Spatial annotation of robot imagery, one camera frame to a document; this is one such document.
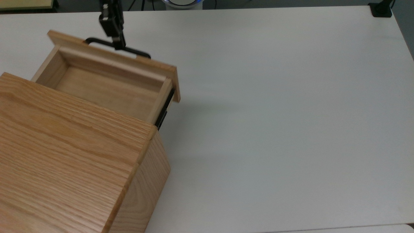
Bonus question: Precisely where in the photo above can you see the wooden drawer with black handle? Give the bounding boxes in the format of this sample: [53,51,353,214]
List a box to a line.
[31,30,181,126]

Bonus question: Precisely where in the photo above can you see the white robot base blue ring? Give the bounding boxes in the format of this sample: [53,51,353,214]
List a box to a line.
[162,0,204,10]

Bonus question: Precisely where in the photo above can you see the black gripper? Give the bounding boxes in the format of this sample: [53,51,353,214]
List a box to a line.
[99,0,127,50]

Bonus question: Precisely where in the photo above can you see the light wooden desk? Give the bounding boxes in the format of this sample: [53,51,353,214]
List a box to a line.
[0,0,54,11]

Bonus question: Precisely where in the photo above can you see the oak wooden cabinet box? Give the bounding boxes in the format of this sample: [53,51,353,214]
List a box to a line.
[0,72,171,233]

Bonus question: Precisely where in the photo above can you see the black table clamp mount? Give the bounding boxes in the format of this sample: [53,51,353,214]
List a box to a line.
[368,0,396,18]

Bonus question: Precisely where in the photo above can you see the black metal drawer slide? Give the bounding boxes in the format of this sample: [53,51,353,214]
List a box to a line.
[155,87,176,131]

